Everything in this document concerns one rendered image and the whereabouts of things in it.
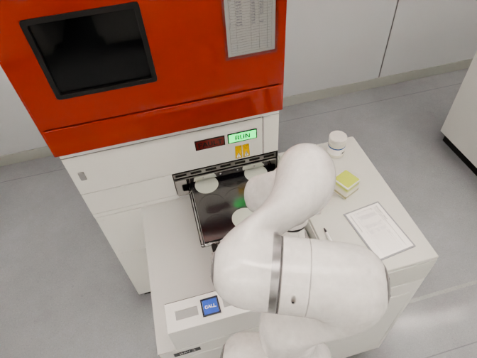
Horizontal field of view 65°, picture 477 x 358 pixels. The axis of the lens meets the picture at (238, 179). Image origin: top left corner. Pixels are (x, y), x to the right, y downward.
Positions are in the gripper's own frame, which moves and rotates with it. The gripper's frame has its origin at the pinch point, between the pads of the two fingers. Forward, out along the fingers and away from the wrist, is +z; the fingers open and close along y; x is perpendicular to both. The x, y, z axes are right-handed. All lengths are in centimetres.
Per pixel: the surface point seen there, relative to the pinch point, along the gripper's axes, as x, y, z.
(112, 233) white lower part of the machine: -62, -66, 29
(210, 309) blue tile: -26.2, -2.4, 15.0
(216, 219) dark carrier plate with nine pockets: -16.6, -40.4, 13.6
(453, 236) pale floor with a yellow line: 131, -68, 100
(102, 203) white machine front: -60, -61, 9
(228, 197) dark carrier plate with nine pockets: -10, -49, 12
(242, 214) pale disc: -6.5, -39.7, 13.7
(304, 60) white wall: 89, -216, 25
